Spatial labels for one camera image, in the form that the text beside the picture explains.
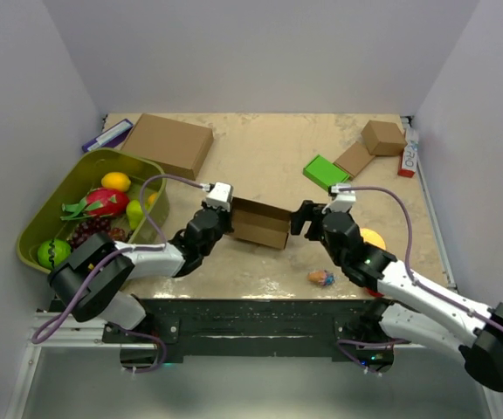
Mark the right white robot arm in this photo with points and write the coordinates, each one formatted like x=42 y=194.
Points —
x=419 y=310

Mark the small colourful toy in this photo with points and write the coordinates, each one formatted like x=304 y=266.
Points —
x=321 y=278

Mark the red apple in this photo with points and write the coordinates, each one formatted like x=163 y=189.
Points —
x=374 y=293

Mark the green pear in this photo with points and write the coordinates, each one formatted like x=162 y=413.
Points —
x=134 y=214

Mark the black base frame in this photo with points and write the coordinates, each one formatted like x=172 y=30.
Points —
x=338 y=329

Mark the flat small cardboard box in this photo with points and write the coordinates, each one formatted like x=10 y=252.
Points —
x=354 y=159

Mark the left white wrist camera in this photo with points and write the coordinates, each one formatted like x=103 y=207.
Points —
x=218 y=196

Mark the brown cardboard box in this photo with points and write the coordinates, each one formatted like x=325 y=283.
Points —
x=260 y=223

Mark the red dragon fruit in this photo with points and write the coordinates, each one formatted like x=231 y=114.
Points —
x=101 y=202

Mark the red white box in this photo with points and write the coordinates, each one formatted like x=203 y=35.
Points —
x=407 y=166

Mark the green flat box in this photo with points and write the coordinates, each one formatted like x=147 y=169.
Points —
x=324 y=173

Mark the olive green plastic bin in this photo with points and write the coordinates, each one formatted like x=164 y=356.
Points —
x=86 y=175

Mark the small cardboard cube box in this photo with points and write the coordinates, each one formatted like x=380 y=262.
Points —
x=383 y=138

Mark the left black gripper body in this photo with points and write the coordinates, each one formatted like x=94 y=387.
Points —
x=224 y=224

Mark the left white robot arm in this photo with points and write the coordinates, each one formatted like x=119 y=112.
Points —
x=89 y=281

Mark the yellow lemon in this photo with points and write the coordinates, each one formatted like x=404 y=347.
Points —
x=116 y=180

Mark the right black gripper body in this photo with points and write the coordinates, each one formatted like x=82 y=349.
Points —
x=315 y=233

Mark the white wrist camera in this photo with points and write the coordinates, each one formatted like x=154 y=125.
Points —
x=218 y=196
x=342 y=198

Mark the green round fruit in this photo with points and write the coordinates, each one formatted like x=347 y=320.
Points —
x=53 y=252

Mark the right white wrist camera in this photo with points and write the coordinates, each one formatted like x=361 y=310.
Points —
x=342 y=198

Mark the purple white box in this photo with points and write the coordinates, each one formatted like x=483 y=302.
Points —
x=110 y=138

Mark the dark purple grapes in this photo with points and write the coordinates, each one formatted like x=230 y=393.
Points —
x=94 y=225

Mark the small orange fruit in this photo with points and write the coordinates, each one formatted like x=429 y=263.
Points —
x=151 y=199

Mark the large flat cardboard box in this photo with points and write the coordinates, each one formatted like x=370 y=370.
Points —
x=179 y=148

